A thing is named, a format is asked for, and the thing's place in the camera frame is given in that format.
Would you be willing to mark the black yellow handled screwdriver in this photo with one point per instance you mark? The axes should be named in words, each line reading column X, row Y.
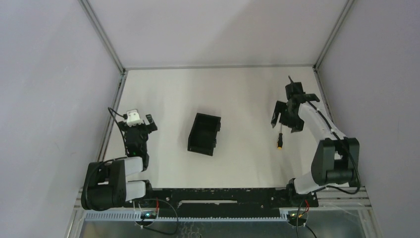
column 280, row 137

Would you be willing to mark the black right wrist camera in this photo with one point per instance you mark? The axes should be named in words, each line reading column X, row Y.
column 293, row 88

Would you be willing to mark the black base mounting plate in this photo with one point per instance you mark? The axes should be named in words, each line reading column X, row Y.
column 222, row 202

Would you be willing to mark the right green circuit board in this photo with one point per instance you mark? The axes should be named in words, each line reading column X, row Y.
column 297, row 215

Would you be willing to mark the aluminium frame rail back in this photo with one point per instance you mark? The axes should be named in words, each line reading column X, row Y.
column 219, row 66

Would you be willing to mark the black plastic bin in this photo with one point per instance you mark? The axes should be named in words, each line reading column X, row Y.
column 202, row 137

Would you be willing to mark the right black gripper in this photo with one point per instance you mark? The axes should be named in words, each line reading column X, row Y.
column 297, row 125

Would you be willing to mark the aluminium frame rail right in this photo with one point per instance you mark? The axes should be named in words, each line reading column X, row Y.
column 332, row 35

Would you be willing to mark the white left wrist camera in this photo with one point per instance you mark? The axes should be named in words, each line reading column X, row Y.
column 133, row 118

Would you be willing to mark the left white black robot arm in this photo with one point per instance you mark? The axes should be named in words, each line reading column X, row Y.
column 106, row 185

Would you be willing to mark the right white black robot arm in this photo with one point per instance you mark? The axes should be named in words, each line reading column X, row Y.
column 335, row 162

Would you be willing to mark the aluminium frame rail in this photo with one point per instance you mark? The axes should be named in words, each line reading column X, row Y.
column 332, row 35
column 101, row 33
column 219, row 66

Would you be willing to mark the left green circuit board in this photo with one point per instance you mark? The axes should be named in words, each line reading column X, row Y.
column 149, row 215

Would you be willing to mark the aluminium frame rail left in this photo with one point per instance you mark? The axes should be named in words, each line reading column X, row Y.
column 101, row 33

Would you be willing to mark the green circuit board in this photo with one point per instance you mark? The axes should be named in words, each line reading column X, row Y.
column 149, row 215
column 297, row 215

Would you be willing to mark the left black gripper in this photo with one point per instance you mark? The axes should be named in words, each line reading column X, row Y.
column 136, row 128

